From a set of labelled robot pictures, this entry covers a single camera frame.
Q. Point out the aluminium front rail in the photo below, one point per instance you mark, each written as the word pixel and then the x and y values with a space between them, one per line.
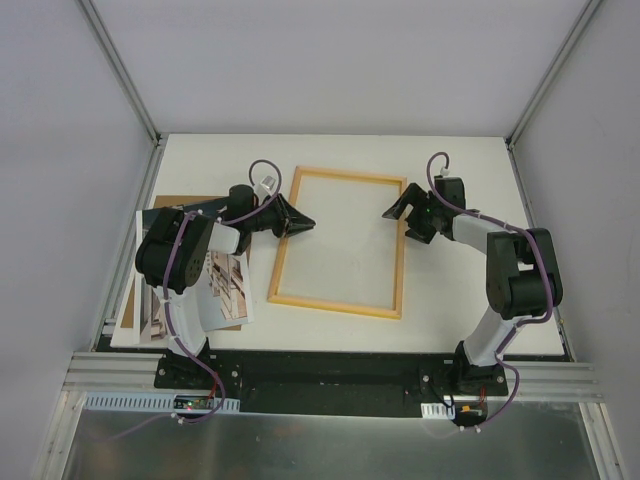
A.
pixel 135 372

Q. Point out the white slotted cable duct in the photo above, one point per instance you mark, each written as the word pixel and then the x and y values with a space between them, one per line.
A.
pixel 438 411
pixel 159 403

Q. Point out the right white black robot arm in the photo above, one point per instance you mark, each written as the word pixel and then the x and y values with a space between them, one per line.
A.
pixel 522 280

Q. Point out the right white slotted cable duct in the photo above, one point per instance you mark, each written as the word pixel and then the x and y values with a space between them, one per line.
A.
pixel 438 411

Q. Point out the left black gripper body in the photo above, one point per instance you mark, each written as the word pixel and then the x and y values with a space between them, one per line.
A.
pixel 282 216

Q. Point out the right aluminium corner post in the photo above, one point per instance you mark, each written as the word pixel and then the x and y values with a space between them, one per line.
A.
pixel 577 30

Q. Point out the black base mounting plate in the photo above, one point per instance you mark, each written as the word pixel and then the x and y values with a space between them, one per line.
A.
pixel 393 385

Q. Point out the left white slotted cable duct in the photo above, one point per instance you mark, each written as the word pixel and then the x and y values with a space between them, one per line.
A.
pixel 159 403

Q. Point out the aluminium corner post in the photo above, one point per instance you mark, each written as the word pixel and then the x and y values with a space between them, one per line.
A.
pixel 118 68
pixel 577 30

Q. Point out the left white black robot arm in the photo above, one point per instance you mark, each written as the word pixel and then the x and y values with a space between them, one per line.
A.
pixel 195 260

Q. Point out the left aluminium corner post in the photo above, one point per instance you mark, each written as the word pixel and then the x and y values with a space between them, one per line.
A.
pixel 118 68

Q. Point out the shiny metal sheet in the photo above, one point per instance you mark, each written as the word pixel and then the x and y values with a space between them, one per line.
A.
pixel 528 441

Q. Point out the brown cardboard backing board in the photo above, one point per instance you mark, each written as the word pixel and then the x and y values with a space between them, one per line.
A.
pixel 130 310

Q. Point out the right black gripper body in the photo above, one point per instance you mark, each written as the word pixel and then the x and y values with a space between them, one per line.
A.
pixel 417 216

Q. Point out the yellow photo frame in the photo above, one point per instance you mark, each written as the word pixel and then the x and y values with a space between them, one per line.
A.
pixel 397 250

